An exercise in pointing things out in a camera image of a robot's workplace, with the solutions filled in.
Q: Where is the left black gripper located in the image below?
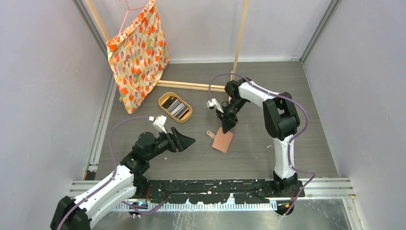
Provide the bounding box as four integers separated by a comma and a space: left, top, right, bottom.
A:
146, 126, 194, 161

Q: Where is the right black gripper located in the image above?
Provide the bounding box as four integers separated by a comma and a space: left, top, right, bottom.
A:
216, 98, 248, 134

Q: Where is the brown leather card holder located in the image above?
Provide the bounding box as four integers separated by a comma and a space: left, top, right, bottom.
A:
206, 127, 234, 153

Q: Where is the orange oval tray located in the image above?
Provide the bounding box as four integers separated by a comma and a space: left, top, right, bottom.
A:
158, 92, 192, 124

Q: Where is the stack of credit cards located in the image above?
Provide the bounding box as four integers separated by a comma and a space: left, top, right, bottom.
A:
162, 96, 191, 120

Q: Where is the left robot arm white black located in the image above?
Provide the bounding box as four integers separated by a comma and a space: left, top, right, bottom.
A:
50, 127, 195, 230

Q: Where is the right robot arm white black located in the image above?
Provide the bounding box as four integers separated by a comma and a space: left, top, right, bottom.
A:
207, 79, 300, 197

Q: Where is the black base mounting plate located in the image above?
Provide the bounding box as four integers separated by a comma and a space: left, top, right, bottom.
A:
131, 179, 303, 205

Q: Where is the orange floral fabric bag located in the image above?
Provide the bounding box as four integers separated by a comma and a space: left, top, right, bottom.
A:
106, 0, 169, 114

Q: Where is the pink clothes hanger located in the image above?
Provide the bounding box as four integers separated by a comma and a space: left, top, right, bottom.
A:
118, 0, 149, 34

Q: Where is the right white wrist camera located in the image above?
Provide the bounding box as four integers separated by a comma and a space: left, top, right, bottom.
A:
206, 98, 224, 113

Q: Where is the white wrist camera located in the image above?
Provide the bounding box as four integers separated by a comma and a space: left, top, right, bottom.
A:
148, 115, 167, 134
206, 98, 224, 113

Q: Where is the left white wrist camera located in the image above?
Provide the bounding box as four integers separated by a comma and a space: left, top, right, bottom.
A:
148, 115, 167, 134

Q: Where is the aluminium rail frame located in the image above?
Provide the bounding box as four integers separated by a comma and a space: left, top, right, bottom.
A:
68, 178, 356, 211

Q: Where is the wooden clothes rack frame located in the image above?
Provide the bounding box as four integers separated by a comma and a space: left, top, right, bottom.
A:
84, 0, 249, 92

